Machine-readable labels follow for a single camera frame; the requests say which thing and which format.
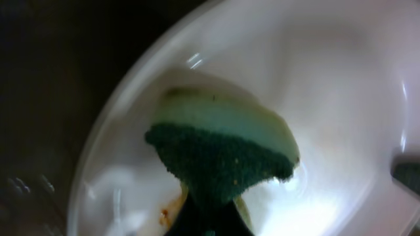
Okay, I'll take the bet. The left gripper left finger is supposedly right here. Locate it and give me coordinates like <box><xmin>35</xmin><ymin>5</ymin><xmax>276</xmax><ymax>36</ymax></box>
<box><xmin>165</xmin><ymin>194</ymin><xmax>207</xmax><ymax>236</ymax></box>

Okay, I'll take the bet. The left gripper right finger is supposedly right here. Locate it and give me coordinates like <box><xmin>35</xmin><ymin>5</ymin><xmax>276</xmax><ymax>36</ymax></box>
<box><xmin>213</xmin><ymin>201</ymin><xmax>253</xmax><ymax>236</ymax></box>

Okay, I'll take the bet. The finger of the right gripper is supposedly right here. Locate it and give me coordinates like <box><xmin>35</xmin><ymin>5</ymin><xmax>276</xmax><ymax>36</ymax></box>
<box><xmin>390</xmin><ymin>151</ymin><xmax>419</xmax><ymax>197</ymax></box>

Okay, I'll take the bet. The green scrubbing sponge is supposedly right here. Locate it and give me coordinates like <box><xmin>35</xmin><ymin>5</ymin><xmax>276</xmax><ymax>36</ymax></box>
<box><xmin>144</xmin><ymin>87</ymin><xmax>301</xmax><ymax>236</ymax></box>

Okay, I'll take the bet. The white plate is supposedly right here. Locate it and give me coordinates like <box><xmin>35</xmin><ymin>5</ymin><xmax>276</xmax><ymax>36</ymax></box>
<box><xmin>66</xmin><ymin>1</ymin><xmax>419</xmax><ymax>235</ymax></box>

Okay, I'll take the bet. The brown plastic serving tray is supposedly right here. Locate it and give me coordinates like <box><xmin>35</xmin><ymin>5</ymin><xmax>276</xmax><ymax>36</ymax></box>
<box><xmin>1</xmin><ymin>0</ymin><xmax>201</xmax><ymax>235</ymax></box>

